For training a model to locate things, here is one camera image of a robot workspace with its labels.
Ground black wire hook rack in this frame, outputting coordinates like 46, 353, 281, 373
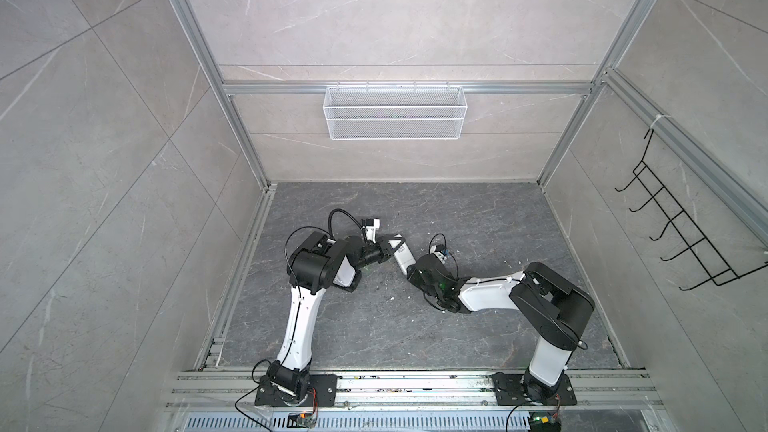
614, 129, 767, 292

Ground white remote control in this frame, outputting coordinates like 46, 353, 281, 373
389, 235, 416, 276

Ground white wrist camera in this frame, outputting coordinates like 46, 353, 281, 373
431, 244, 449, 263
362, 218, 381, 243

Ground aluminium front rail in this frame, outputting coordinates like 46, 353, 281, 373
161, 369, 663, 411

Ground white wire mesh basket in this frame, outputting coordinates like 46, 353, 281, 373
323, 85, 468, 141

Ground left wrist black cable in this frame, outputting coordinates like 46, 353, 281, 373
327, 208, 366, 241

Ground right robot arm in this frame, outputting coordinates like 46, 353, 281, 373
398, 251, 595, 402

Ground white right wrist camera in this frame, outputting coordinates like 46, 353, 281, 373
431, 244, 449, 263

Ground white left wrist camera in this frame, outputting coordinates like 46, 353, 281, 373
362, 218, 381, 243

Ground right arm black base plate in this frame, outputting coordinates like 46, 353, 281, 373
490, 371, 577, 406

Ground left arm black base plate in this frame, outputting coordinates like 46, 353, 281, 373
254, 374, 339, 407

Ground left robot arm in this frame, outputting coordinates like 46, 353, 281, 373
266, 226, 406, 402

